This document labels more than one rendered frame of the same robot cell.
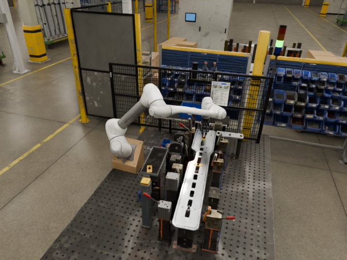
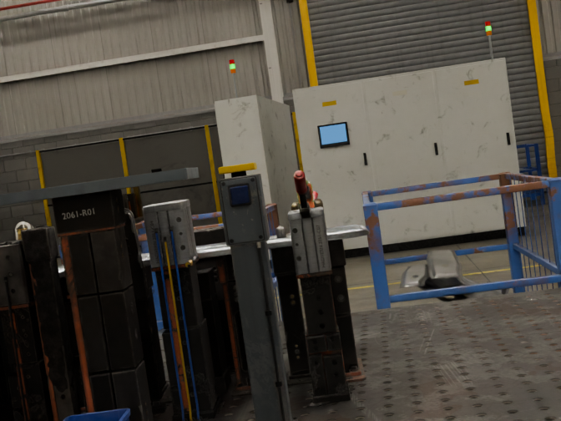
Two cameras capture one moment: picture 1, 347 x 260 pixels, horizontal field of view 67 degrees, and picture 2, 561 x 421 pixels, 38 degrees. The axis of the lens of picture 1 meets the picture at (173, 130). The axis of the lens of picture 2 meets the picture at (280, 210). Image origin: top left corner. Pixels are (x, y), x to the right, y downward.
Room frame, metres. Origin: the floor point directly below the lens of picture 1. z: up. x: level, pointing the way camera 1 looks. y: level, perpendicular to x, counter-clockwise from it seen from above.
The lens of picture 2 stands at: (1.63, 1.57, 1.15)
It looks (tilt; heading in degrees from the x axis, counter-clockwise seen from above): 3 degrees down; 262
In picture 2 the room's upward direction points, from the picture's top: 8 degrees counter-clockwise
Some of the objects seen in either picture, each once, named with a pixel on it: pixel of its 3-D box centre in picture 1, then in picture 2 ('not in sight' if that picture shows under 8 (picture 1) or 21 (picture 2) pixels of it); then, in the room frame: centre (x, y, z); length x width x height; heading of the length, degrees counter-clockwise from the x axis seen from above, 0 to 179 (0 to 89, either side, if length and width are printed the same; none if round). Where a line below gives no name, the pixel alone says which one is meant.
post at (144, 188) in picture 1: (146, 204); (257, 305); (1.49, 0.19, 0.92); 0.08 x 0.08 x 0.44; 79
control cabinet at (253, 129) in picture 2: not in sight; (262, 163); (0.20, -9.02, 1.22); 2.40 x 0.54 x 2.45; 71
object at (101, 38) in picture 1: (108, 74); not in sight; (4.35, 1.14, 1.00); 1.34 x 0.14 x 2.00; 75
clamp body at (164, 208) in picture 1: (164, 222); (318, 303); (1.36, 0.05, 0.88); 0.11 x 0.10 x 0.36; 79
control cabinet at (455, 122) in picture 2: not in sight; (405, 142); (-1.30, -7.65, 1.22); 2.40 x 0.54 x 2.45; 165
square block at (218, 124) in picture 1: (216, 136); not in sight; (2.60, -0.50, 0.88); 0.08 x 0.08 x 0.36; 79
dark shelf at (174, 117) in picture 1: (191, 116); not in sight; (2.82, -0.21, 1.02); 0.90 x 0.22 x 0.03; 79
